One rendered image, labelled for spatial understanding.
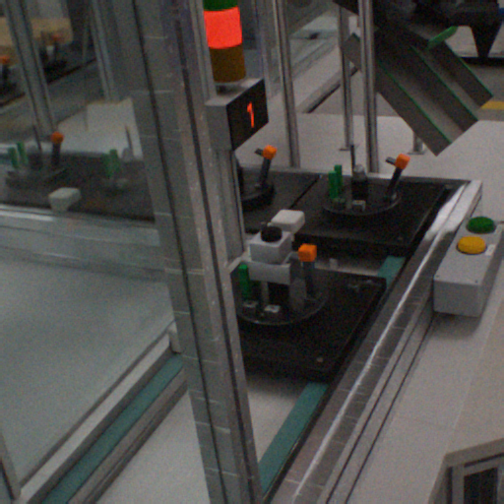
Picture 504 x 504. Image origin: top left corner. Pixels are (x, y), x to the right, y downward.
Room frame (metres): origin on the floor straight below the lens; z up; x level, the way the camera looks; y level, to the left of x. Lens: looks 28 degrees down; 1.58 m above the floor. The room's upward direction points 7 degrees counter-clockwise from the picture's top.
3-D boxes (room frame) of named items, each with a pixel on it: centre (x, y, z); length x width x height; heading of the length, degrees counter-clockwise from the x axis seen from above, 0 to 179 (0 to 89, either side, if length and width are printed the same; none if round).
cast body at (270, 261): (0.97, -0.02, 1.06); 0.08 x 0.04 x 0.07; 61
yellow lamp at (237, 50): (1.15, 0.00, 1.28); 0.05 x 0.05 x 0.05
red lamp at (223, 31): (1.15, 0.00, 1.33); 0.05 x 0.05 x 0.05
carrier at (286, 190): (1.37, 0.01, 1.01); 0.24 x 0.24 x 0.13; 61
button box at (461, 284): (1.08, -0.34, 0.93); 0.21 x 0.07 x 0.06; 151
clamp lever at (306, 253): (0.94, -0.07, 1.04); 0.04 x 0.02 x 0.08; 61
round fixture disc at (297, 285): (0.96, -0.03, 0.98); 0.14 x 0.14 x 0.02
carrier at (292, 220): (1.25, -0.20, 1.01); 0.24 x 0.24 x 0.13; 61
